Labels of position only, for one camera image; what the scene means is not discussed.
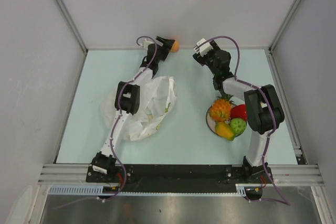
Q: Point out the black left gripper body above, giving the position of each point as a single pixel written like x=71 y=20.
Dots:
x=163 y=51

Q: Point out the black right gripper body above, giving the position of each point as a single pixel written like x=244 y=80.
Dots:
x=209 y=59

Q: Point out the orange pink fake peach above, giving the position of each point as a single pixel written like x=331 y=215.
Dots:
x=175 y=47

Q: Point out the orange fake pineapple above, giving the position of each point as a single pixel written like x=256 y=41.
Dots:
x=220 y=109

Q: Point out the white plastic bag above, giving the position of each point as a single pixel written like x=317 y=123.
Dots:
x=157 y=98

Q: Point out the red fake pepper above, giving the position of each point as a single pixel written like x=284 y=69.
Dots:
x=239 y=111

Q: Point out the green fake fruit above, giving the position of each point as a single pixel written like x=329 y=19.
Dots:
x=238 y=126

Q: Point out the orange green fake papaya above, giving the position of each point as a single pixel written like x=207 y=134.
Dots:
x=222 y=129

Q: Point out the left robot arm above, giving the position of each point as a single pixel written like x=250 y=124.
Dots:
x=120 y=111

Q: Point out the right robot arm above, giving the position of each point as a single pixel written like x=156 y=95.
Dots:
x=263 y=108

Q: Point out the round printed plate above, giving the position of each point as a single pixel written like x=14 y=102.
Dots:
x=211 y=123

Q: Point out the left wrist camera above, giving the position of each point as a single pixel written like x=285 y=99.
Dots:
x=145 y=43

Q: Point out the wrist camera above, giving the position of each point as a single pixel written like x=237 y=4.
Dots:
x=145 y=43
x=202 y=47

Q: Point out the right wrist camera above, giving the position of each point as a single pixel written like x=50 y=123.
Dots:
x=202 y=47

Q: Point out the right aluminium corner post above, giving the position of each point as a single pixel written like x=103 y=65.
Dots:
x=288 y=17

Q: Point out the aluminium corner post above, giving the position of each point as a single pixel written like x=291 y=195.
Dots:
x=288 y=17
x=71 y=24

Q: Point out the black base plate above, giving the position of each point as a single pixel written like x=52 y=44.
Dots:
x=181 y=176

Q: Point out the white slotted cable duct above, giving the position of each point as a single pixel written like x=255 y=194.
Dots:
x=106 y=191

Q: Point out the left aluminium corner post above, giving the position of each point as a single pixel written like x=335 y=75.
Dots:
x=71 y=24

